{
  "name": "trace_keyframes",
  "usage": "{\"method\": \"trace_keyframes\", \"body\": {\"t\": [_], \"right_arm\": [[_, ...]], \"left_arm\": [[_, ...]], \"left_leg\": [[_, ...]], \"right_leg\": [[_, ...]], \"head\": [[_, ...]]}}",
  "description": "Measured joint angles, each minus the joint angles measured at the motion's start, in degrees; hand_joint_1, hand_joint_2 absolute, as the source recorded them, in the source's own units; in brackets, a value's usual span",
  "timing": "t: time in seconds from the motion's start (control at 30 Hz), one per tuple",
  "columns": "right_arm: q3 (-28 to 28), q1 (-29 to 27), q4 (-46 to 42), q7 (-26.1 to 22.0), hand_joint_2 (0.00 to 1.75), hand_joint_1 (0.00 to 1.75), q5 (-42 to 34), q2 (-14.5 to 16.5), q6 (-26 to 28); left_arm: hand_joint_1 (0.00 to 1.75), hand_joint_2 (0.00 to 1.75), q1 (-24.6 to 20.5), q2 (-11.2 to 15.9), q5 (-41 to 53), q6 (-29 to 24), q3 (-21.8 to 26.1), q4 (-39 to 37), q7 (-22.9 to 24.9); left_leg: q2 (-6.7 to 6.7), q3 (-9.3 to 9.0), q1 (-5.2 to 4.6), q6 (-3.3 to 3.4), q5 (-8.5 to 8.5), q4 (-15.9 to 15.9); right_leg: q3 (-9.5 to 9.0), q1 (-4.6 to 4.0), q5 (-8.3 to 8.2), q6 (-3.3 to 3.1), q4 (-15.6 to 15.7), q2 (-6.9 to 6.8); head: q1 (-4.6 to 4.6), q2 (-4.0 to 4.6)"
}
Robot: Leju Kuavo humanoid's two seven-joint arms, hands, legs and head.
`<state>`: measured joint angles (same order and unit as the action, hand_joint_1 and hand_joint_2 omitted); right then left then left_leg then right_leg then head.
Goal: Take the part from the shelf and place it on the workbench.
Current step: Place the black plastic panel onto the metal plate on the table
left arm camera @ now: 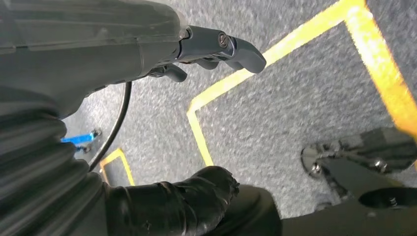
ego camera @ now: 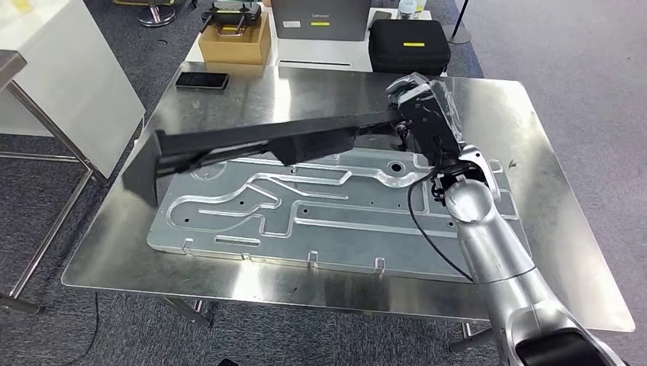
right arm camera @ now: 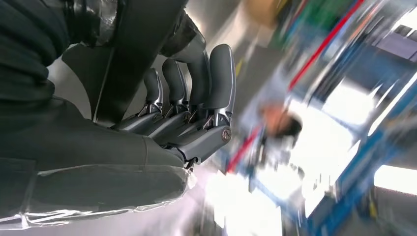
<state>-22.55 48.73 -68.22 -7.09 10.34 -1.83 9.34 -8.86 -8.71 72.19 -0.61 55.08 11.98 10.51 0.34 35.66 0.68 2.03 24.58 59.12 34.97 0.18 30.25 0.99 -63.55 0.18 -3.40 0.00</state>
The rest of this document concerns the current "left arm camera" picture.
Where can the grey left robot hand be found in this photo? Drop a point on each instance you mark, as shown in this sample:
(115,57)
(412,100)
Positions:
(81,49)

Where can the blue metal shelf rack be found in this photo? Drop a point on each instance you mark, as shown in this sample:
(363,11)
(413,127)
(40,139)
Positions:
(76,139)

